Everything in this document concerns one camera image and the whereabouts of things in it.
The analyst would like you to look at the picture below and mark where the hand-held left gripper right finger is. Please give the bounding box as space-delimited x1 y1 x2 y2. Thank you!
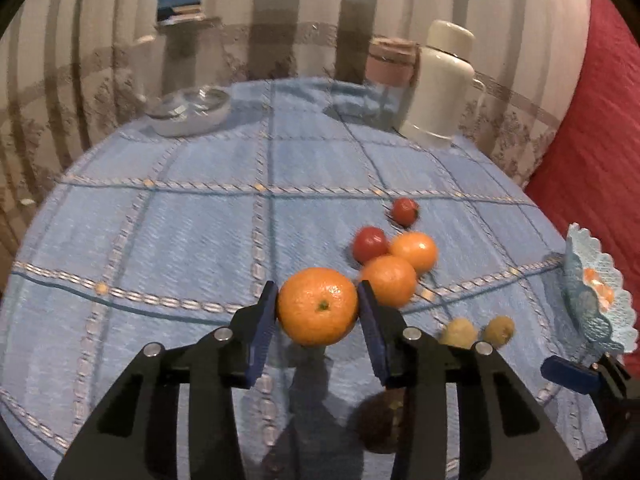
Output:
356 280 583 480

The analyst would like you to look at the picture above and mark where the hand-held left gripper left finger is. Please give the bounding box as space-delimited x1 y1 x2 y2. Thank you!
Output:
54 280 279 480

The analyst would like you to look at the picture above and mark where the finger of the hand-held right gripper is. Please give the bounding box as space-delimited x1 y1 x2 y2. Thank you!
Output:
541 352 633 403

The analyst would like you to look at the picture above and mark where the light blue lace basket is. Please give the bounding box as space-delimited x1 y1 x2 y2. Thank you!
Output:
562 223 638 353

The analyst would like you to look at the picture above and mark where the small yellow-green fruit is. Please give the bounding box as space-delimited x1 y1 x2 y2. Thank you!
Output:
440 317 478 350
482 315 516 347

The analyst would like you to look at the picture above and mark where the red tomato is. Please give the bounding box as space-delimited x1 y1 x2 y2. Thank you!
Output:
391 197 420 227
352 226 390 264

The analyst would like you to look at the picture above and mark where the blue checked tablecloth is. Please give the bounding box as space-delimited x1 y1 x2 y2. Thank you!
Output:
0 77 608 480

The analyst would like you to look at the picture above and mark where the red quilted sofa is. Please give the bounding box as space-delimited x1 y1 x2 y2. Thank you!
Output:
525 0 640 311

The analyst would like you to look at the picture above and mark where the glass ashtray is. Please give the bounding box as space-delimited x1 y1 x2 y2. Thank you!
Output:
145 87 232 137

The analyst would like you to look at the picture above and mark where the white thermos jug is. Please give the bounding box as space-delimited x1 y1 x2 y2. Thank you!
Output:
400 20 487 148

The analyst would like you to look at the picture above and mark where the glass jar with pink band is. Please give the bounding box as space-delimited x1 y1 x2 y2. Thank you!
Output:
365 36 421 131

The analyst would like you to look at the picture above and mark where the glass pitcher with lid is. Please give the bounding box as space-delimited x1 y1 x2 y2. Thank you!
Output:
135 17 226 106

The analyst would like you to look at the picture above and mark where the beige striped curtain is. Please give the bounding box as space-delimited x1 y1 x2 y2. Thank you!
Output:
0 0 593 281

